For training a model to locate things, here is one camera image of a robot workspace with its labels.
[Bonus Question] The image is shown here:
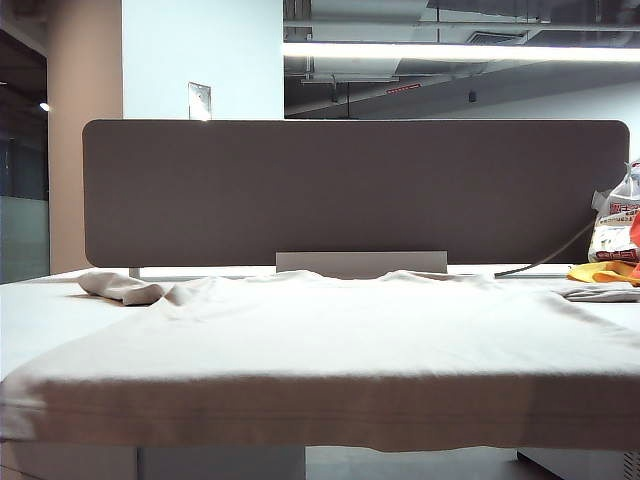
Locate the white vented cabinet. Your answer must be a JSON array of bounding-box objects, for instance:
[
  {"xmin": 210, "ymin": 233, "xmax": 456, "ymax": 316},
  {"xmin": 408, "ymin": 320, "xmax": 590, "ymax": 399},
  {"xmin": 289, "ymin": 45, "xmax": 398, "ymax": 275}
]
[{"xmin": 517, "ymin": 446, "xmax": 640, "ymax": 480}]

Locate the long ceiling strip light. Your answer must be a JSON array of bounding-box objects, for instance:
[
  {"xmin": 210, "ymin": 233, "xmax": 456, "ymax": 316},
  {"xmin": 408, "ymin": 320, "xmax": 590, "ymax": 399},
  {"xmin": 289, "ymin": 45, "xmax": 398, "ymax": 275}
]
[{"xmin": 283, "ymin": 41, "xmax": 640, "ymax": 64}]

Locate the grey felt desk partition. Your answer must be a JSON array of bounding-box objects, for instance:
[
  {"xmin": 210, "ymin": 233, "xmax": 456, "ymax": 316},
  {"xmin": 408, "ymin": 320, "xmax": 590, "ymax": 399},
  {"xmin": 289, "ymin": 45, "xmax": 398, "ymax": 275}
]
[{"xmin": 82, "ymin": 118, "xmax": 631, "ymax": 269}]

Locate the printed plastic snack bag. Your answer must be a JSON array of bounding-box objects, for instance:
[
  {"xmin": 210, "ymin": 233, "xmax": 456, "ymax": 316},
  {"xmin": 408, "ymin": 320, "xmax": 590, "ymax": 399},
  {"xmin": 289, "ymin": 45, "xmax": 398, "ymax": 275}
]
[{"xmin": 587, "ymin": 159, "xmax": 640, "ymax": 265}]

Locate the ceiling air vent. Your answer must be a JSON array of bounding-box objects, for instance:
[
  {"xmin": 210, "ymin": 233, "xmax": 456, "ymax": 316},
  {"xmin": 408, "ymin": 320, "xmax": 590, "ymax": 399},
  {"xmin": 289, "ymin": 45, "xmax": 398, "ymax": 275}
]
[{"xmin": 467, "ymin": 30, "xmax": 530, "ymax": 45}]

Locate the grey desk leg panel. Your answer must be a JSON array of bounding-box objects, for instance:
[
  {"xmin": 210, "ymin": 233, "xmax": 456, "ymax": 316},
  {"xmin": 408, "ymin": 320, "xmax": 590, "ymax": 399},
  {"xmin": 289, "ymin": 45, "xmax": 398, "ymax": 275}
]
[{"xmin": 137, "ymin": 445, "xmax": 306, "ymax": 480}]

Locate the yellow cloth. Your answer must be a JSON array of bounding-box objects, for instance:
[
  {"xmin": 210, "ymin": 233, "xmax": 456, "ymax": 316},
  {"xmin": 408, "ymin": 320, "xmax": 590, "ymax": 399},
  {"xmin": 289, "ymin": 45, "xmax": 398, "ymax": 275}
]
[{"xmin": 565, "ymin": 262, "xmax": 640, "ymax": 287}]

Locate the beige T-shirt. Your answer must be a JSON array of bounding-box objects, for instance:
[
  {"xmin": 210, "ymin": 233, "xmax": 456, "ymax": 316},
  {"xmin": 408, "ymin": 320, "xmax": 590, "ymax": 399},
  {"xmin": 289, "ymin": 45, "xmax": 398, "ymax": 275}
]
[{"xmin": 0, "ymin": 269, "xmax": 640, "ymax": 454}]

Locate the grey cable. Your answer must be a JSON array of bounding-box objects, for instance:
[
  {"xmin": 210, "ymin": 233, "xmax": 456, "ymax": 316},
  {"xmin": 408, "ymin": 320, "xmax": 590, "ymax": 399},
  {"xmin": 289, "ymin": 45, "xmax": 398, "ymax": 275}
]
[{"xmin": 493, "ymin": 217, "xmax": 599, "ymax": 280}]

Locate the metal wall plate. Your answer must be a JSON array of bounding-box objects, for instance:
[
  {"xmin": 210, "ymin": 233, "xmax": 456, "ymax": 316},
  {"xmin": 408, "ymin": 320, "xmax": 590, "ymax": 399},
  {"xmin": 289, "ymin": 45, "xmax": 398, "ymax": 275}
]
[{"xmin": 187, "ymin": 81, "xmax": 212, "ymax": 122}]

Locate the grey metal cable box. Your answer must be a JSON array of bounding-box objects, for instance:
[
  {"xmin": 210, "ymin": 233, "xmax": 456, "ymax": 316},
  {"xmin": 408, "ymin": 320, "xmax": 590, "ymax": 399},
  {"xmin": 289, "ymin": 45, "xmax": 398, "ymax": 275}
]
[{"xmin": 275, "ymin": 250, "xmax": 448, "ymax": 275}]

